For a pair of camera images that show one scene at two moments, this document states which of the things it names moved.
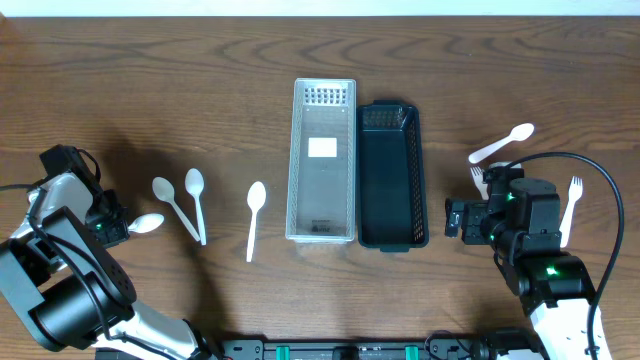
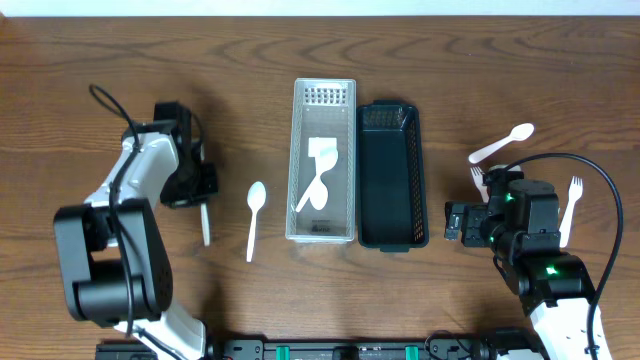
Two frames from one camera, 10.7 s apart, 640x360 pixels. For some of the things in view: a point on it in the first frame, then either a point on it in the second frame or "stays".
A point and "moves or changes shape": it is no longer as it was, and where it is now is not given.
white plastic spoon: [256, 196] stays
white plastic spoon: [146, 223] moves or changes shape
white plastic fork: [478, 177] stays
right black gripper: [475, 211] stays
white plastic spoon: [194, 183] moves or changes shape
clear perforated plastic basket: [321, 191] stays
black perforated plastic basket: [390, 184] stays
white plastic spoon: [164, 189] moves or changes shape
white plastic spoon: [519, 132] stays
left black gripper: [120, 232] -> [210, 186]
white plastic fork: [576, 189] stays
